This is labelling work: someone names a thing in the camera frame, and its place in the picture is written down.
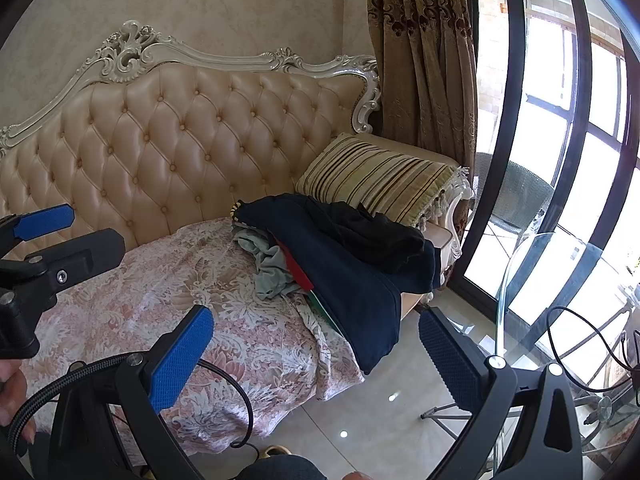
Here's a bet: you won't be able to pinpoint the glass table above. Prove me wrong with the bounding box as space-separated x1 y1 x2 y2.
419 232 640 480

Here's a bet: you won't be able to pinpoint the thin black cable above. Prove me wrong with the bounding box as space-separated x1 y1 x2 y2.
197 359 262 461

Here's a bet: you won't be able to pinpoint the black sliding door frame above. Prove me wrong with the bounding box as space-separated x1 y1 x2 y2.
446 0 640 366

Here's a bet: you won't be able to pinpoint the striped cushion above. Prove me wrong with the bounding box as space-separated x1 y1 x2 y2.
294 132 474 229

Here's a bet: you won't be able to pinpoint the brown patterned curtain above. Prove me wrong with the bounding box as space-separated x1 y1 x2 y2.
365 0 482 173

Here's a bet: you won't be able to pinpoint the wicker chair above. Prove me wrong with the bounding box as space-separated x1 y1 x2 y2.
472 152 557 242

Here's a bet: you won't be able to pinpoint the black cable loop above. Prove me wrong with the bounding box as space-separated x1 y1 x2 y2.
544 305 640 392

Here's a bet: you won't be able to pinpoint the person's left hand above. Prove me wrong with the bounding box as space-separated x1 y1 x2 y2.
0 359 38 445

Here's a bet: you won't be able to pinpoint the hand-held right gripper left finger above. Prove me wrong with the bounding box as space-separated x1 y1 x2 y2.
47 304 216 480

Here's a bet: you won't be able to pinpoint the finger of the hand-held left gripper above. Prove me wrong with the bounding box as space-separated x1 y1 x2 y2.
0 204 76 262
0 228 127 311

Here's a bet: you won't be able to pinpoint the person's dark trouser leg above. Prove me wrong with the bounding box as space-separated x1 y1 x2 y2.
234 455 342 480

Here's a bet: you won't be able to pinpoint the black garment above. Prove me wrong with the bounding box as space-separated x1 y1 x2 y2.
304 200 437 272

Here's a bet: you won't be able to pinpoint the grey-green garment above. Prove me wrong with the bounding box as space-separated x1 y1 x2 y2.
233 226 314 302

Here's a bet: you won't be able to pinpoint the black braided cable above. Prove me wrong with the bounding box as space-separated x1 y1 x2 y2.
0 352 151 458

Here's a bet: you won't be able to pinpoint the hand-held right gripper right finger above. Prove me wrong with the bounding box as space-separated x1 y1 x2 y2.
417 306 586 480

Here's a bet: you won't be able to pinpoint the pink floral blanket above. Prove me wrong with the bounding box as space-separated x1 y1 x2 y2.
20 217 367 457

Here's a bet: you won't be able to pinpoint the navy pants with red stripe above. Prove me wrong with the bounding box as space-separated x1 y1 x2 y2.
229 194 444 376

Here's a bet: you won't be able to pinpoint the beige tufted leather sofa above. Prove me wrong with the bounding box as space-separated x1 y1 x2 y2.
0 20 476 321

